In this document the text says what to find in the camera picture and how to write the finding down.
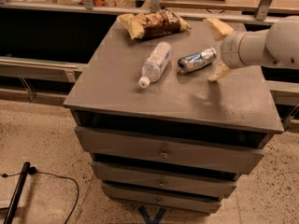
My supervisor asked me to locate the bottom grey drawer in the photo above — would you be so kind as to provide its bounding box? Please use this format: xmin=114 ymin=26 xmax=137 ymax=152
xmin=102 ymin=183 xmax=221 ymax=214

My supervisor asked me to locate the grey drawer cabinet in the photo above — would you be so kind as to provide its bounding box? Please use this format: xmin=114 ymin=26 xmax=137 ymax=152
xmin=64 ymin=21 xmax=283 ymax=202

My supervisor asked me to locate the silver blue redbull can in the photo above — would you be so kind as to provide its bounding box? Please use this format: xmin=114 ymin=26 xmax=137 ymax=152
xmin=178 ymin=47 xmax=217 ymax=74

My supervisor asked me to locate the brown yellow chip bag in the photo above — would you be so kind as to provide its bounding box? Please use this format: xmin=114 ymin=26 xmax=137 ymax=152
xmin=117 ymin=8 xmax=191 ymax=39

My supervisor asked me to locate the metal counter rail frame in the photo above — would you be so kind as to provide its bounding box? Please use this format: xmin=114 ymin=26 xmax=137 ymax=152
xmin=0 ymin=0 xmax=299 ymax=25

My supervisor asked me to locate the black pole on floor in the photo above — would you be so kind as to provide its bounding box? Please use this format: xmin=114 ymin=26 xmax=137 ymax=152
xmin=4 ymin=161 xmax=30 ymax=224

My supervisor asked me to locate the middle grey drawer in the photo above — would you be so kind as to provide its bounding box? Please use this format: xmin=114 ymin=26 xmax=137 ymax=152
xmin=92 ymin=161 xmax=236 ymax=199

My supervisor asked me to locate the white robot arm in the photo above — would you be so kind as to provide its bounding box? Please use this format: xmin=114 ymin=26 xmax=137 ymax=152
xmin=204 ymin=16 xmax=299 ymax=81

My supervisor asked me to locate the top grey drawer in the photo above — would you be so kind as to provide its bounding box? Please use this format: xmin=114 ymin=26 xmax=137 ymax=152
xmin=75 ymin=126 xmax=264 ymax=174

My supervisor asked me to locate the grey drawer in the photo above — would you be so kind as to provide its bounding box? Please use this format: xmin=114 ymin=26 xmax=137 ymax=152
xmin=102 ymin=183 xmax=221 ymax=214
xmin=75 ymin=126 xmax=264 ymax=174
xmin=92 ymin=161 xmax=236 ymax=199

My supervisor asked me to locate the black floor cable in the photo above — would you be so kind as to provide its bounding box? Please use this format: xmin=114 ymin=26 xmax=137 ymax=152
xmin=0 ymin=166 xmax=80 ymax=224

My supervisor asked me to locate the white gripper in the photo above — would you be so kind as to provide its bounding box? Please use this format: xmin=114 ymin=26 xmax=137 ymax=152
xmin=204 ymin=18 xmax=246 ymax=82

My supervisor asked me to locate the clear plastic water bottle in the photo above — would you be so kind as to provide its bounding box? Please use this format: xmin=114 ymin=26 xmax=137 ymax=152
xmin=138 ymin=42 xmax=173 ymax=88

